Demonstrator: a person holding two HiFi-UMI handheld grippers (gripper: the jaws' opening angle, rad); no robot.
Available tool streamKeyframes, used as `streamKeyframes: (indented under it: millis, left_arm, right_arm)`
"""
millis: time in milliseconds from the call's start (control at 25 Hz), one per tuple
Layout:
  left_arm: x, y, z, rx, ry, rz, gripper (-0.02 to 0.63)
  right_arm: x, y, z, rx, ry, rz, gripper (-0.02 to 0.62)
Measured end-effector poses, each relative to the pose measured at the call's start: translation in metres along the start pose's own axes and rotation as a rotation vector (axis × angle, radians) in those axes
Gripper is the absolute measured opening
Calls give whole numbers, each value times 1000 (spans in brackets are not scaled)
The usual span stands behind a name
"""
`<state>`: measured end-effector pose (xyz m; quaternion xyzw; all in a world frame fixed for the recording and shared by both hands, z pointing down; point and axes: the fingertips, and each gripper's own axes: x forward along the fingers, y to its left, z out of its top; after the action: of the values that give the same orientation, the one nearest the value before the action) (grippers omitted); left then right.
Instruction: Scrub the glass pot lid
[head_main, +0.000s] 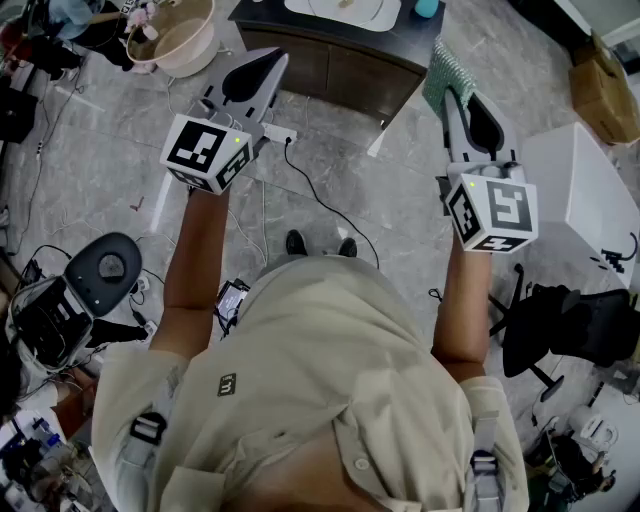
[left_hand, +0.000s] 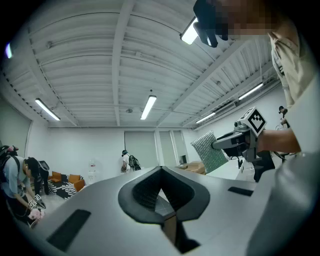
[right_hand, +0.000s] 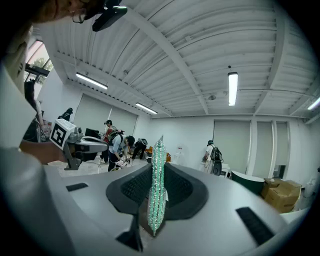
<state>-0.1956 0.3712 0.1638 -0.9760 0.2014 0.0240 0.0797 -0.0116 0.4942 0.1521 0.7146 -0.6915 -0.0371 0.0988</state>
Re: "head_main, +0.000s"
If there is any white rounded tray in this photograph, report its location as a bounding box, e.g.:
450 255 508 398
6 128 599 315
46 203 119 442
283 0 402 32

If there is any white floor cable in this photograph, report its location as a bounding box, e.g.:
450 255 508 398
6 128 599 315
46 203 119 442
227 178 272 267

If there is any large cardboard box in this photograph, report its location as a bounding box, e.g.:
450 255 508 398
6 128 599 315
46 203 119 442
568 29 640 147

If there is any person's left forearm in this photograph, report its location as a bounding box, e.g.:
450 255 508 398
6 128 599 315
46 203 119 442
162 185 234 321

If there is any dark cabinet countertop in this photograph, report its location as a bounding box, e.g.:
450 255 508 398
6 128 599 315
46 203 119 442
228 0 447 132

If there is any person's left black shoe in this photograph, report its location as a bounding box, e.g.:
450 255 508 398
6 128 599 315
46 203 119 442
285 228 309 258

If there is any black office chair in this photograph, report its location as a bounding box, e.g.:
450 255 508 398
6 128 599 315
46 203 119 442
487 262 635 404

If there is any grey shoulder strap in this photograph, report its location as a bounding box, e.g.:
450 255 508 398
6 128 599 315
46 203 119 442
117 410 169 501
468 409 504 512

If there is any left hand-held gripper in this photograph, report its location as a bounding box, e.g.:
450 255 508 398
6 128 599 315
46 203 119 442
159 47 291 197

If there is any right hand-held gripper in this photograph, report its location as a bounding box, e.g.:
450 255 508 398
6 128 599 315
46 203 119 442
437 85 540 254

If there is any white box cabinet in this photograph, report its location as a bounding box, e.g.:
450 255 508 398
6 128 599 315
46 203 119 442
521 121 640 292

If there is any white appliance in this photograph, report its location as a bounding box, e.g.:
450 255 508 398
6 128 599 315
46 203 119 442
569 403 620 452

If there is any pink plush toy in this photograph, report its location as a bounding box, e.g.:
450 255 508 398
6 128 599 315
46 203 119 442
123 2 160 44

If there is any small screen device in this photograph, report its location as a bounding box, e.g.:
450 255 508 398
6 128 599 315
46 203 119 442
213 278 252 327

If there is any person's right forearm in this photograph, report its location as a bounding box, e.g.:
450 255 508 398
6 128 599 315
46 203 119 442
432 239 496 372

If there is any open grey equipment case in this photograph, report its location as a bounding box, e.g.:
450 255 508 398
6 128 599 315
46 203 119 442
4 232 144 372

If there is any green scrubbing cloth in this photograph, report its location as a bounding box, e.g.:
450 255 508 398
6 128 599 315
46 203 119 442
422 34 479 119

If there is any pink plastic basin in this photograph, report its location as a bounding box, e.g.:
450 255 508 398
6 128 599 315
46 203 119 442
124 0 222 79

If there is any teal bottle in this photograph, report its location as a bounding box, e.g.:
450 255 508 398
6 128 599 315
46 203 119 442
412 0 442 23

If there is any white power strip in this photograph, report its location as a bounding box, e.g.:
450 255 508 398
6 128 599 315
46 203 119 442
259 122 299 144

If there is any person's beige shirt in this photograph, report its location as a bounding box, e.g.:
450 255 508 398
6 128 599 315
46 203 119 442
91 253 531 512

